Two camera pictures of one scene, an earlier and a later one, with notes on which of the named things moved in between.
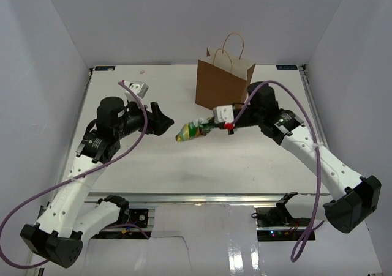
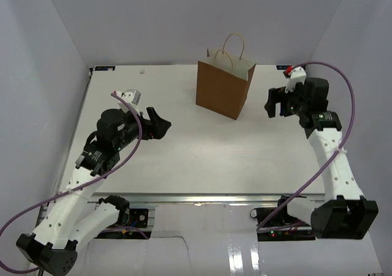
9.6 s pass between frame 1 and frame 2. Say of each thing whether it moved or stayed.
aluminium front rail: stayed
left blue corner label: stayed
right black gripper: moved
